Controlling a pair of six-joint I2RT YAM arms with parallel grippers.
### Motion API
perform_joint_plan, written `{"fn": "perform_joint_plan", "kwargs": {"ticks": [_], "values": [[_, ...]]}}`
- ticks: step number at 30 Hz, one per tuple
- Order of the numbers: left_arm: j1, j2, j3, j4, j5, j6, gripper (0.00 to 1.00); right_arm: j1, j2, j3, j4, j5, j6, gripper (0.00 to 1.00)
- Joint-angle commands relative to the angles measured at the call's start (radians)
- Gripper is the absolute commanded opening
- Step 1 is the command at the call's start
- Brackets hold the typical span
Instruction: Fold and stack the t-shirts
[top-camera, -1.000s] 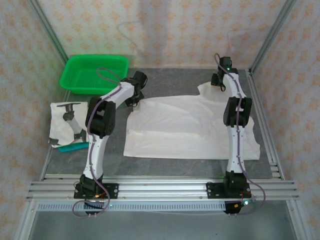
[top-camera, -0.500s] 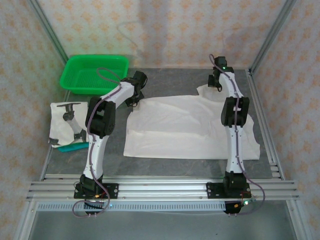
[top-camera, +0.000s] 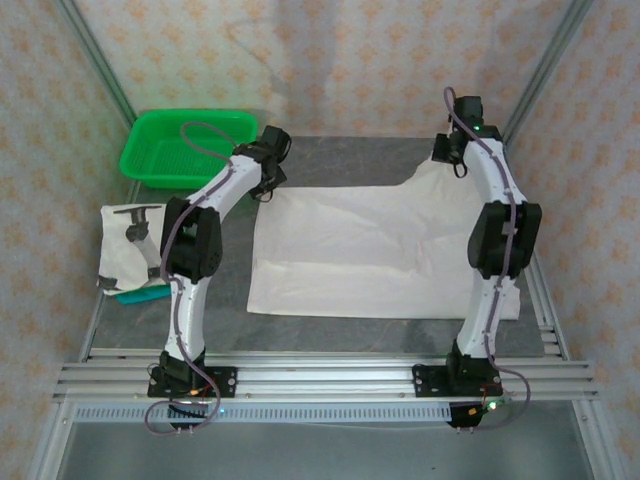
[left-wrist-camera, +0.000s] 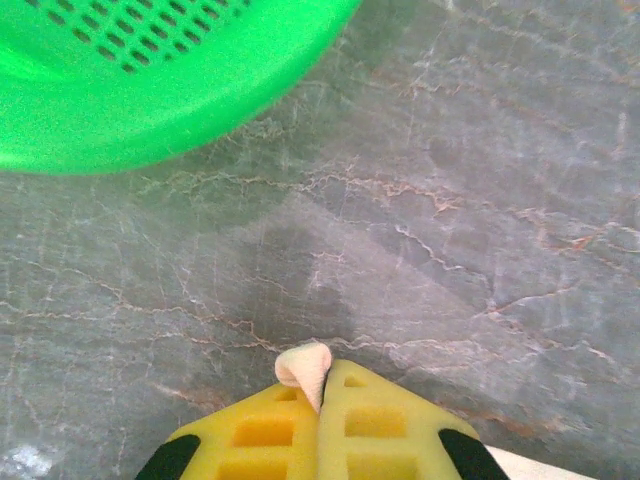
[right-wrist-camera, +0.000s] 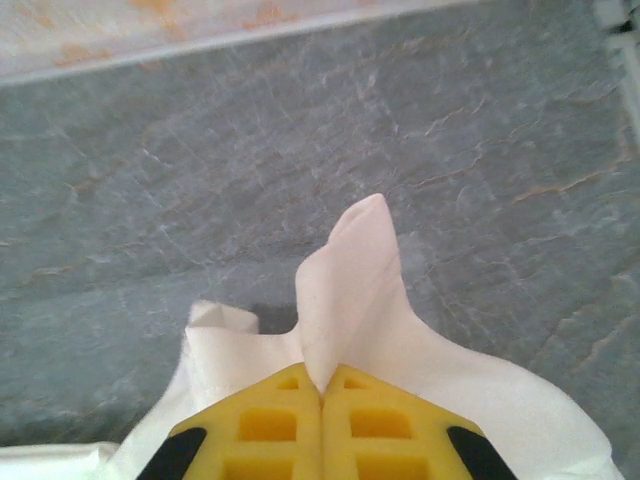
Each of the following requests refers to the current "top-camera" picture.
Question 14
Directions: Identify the plain white t-shirt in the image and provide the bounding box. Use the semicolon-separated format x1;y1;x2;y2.
246;158;522;322

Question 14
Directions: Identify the green plastic basket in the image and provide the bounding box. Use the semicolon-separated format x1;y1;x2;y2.
119;109;260;190

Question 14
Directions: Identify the teal t-shirt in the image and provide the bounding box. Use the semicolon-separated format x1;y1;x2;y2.
115;283;170;306

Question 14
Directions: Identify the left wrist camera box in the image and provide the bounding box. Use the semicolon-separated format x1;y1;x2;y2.
259;125;292;156

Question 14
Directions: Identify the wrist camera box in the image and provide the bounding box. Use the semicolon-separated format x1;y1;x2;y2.
453;95;485;124
259;125;292;156

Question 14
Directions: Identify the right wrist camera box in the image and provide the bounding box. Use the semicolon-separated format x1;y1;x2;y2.
453;95;485;124

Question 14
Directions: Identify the aluminium frame post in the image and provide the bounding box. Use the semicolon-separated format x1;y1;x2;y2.
499;0;596;149
54;0;151;149

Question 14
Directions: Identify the aluminium mounting rail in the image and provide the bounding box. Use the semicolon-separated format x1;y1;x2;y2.
52;352;599;402

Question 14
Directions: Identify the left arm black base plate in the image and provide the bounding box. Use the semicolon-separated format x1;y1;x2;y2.
147;366;238;399

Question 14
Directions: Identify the aluminium table side rail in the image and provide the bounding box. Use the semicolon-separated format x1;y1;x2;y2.
492;138;570;360
79;142;152;361

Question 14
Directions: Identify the slotted grey cable duct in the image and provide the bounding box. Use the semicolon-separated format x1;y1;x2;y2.
74;402;454;425

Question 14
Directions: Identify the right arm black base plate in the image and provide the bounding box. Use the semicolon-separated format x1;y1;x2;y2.
412;363;504;399

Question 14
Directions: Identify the black cable clamp bracket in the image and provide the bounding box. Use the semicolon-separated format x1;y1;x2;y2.
447;402;482;432

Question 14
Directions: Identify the aluminium frame leg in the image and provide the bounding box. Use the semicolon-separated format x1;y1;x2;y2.
569;399;617;480
27;399;76;480

